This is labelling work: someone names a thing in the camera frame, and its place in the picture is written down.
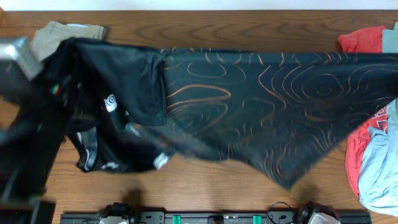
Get light blue t-shirt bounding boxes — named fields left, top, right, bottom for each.
left=357, top=23, right=398, bottom=217

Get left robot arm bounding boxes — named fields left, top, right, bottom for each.
left=1, top=59, right=69, bottom=223

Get folded khaki pants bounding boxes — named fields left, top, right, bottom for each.
left=31, top=21, right=106, bottom=60

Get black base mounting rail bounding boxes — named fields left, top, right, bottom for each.
left=60, top=210, right=373, bottom=224

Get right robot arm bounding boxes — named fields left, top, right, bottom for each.
left=295, top=201, right=341, bottom=224

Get red t-shirt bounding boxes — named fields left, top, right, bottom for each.
left=337, top=25, right=389, bottom=200

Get black printed cycling jersey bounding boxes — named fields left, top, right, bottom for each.
left=41, top=38, right=397, bottom=189

